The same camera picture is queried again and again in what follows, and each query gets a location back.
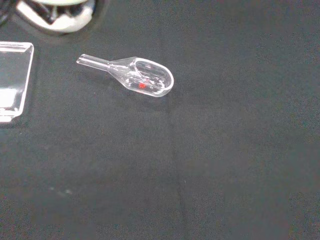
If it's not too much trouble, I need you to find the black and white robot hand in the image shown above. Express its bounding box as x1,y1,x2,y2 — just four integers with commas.
0,0,98,35

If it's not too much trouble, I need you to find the clear plastic funnel stand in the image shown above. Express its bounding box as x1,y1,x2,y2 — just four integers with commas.
0,41,35,126

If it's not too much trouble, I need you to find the clear glass weighing funnel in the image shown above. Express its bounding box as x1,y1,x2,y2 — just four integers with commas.
76,53,175,98

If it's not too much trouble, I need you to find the black bench cloth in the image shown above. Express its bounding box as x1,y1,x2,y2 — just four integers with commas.
0,0,320,240

